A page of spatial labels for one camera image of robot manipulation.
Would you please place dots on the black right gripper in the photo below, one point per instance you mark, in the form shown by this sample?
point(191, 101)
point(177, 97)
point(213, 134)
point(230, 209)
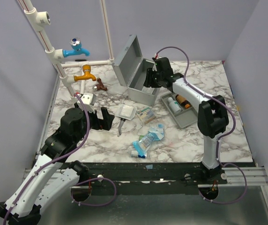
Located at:
point(154, 76)

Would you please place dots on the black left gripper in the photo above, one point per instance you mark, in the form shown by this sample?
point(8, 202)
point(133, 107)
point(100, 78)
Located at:
point(107, 118)

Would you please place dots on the clear white pad packet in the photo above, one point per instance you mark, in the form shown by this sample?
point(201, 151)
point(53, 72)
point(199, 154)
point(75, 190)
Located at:
point(149, 90)

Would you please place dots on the grey metal medicine box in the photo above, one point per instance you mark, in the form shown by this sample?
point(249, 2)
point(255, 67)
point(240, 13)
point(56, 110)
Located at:
point(130, 68)

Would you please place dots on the white medicine bottle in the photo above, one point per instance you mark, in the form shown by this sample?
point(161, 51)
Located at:
point(174, 106)

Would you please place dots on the brown medicine bottle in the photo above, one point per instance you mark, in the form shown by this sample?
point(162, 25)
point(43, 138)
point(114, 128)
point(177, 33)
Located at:
point(183, 101)

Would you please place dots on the bandage packet blue orange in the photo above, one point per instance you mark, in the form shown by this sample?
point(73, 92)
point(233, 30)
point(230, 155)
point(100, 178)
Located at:
point(145, 115)

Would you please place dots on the blue alcohol pad bag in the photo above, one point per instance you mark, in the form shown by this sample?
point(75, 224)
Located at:
point(157, 132)

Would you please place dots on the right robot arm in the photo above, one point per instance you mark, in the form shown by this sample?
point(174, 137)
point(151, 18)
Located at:
point(212, 114)

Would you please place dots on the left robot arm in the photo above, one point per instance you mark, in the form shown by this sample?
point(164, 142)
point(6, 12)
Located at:
point(34, 195)

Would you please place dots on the brown faucet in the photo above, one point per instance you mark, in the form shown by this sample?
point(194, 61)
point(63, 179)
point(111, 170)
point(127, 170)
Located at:
point(99, 86)

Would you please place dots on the grey plastic tray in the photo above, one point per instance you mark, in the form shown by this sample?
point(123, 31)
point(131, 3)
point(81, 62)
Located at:
point(182, 119)

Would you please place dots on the blue white bandage roll pack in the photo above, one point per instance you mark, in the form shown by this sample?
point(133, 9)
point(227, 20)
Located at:
point(143, 145)

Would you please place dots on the white blue tube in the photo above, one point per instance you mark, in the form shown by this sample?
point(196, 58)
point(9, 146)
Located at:
point(135, 154)

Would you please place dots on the orange plastic faucet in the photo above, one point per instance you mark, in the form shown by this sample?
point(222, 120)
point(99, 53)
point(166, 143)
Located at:
point(86, 74)

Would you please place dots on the blue plastic faucet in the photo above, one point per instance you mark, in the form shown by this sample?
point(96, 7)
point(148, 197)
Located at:
point(76, 49)

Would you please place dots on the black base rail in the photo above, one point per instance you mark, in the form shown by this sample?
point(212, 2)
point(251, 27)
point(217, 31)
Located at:
point(149, 178)

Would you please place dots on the white pvc pipe frame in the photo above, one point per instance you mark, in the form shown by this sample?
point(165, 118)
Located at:
point(38, 21)

